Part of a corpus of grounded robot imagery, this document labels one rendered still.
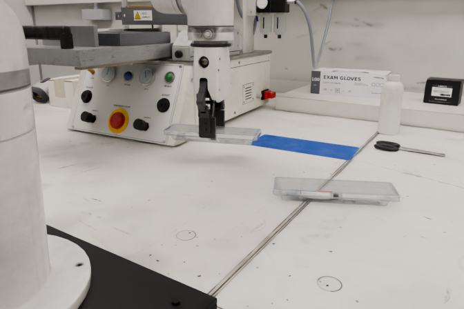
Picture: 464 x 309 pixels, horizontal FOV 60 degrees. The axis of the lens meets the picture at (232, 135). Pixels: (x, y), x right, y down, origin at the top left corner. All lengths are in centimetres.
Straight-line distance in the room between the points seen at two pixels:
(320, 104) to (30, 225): 97
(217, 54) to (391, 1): 88
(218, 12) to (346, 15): 85
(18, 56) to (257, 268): 32
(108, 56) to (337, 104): 68
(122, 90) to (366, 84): 71
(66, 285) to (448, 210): 52
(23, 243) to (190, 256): 20
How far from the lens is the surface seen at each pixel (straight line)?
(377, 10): 148
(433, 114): 115
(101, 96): 105
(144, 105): 95
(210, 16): 71
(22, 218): 36
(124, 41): 85
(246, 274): 46
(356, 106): 119
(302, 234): 54
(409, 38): 146
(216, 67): 71
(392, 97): 103
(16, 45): 34
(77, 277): 41
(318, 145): 92
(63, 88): 140
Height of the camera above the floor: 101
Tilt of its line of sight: 16 degrees down
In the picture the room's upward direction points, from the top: straight up
